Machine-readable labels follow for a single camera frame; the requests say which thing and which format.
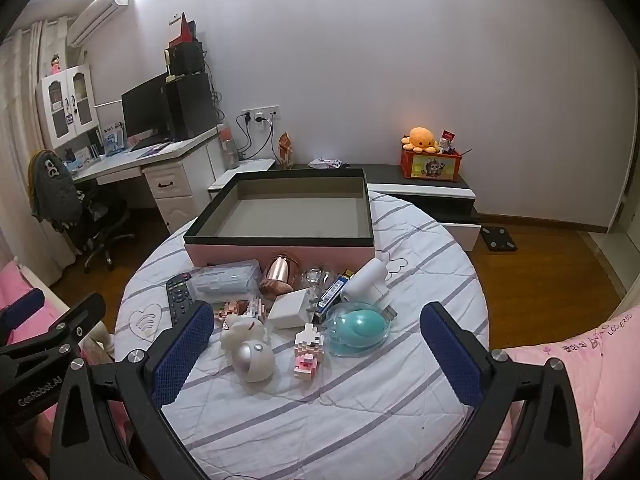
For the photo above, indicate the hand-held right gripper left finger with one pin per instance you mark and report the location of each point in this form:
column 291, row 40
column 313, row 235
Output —
column 182, row 355

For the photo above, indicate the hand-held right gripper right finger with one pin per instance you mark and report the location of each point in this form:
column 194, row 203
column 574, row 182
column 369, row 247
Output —
column 450, row 360

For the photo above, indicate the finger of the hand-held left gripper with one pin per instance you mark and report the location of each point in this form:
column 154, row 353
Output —
column 25, row 304
column 75, row 322

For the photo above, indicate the black remote control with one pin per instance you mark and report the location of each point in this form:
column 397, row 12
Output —
column 177, row 295

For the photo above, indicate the white rabbit toy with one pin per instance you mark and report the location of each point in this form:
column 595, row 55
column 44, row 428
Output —
column 240, row 332

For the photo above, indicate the pink building block toy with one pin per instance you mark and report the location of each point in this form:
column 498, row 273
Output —
column 235, row 308

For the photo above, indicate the white round silver device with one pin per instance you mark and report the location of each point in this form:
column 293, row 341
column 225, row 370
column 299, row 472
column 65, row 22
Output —
column 257, row 365

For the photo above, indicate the teal egg-shaped gadget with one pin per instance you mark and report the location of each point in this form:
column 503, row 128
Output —
column 357, row 327

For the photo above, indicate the white charger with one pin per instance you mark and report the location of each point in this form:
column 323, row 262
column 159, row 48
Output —
column 290, row 307

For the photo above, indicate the small white block figure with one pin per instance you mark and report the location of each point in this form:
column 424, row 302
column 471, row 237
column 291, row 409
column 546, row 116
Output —
column 307, row 355

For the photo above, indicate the blue battery pack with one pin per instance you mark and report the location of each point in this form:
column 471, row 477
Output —
column 334, row 290

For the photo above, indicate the pink box with black rim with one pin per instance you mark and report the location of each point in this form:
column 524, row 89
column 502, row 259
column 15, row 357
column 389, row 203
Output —
column 295, row 215

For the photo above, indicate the pink bedding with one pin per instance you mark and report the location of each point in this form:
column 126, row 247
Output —
column 15, row 280

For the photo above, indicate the black office chair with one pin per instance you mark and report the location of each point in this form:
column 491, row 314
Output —
column 100, row 225

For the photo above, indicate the white striped quilt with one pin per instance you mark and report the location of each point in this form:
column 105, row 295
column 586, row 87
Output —
column 350, row 410

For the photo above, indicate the grey jacket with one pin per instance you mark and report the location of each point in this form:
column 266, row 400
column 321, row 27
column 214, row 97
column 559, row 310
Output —
column 52, row 185

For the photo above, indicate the rose gold cup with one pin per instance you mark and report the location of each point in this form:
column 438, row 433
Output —
column 277, row 275

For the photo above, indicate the pink printed quilt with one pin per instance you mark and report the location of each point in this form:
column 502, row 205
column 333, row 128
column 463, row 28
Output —
column 575, row 350

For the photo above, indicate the black bathroom scale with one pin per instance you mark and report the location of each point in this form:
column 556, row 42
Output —
column 498, row 239

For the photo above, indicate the clear glass jar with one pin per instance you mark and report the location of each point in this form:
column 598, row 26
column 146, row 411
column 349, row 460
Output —
column 315, row 276

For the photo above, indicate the white drawer unit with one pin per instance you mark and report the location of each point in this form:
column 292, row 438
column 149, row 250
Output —
column 170, row 190

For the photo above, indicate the white desk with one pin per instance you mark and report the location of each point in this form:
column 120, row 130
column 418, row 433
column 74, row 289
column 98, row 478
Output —
column 120, row 162

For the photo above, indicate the blue box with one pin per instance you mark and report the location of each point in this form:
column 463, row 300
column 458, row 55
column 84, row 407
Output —
column 114, row 139

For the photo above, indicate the purple paper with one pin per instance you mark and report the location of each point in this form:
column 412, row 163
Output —
column 150, row 149

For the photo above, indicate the low white side table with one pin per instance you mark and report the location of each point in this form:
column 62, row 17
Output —
column 240, row 170

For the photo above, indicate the beige curtain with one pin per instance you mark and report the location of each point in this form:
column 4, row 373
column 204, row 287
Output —
column 20, row 110

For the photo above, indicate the red and yellow storage box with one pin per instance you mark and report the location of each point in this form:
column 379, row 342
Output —
column 430, row 166

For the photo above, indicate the white glass-door cabinet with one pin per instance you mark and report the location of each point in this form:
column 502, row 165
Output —
column 65, row 105

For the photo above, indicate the bottle with orange cap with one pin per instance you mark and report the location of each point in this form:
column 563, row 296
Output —
column 229, row 147

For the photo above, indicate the red card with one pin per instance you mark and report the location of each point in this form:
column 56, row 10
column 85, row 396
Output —
column 448, row 138

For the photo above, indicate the orange octopus plush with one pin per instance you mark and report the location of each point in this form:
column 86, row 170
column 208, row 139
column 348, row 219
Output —
column 420, row 140

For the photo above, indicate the black computer monitor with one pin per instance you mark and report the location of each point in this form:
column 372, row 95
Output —
column 145, row 110

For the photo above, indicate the brown snack bag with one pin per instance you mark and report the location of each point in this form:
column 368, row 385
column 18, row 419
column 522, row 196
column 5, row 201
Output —
column 286, row 150

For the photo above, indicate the crumpled patterned cloth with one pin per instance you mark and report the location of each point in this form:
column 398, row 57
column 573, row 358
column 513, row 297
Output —
column 325, row 163

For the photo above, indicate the white door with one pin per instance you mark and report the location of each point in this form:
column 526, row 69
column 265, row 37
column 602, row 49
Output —
column 631, row 200

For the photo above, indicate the small pink doll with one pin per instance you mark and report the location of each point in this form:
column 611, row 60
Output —
column 56, row 63

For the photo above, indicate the black computer tower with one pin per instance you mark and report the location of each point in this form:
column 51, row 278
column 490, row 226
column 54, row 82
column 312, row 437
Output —
column 192, row 107

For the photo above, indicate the black speaker box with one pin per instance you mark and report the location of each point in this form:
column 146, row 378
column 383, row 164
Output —
column 185, row 57

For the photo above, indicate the white air conditioner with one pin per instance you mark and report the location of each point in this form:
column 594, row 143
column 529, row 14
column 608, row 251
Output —
column 95, row 15

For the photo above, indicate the red paper bag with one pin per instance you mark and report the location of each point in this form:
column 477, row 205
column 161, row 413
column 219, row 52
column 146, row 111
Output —
column 182, row 30

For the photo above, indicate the wall power outlet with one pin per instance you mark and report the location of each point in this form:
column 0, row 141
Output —
column 260, row 113

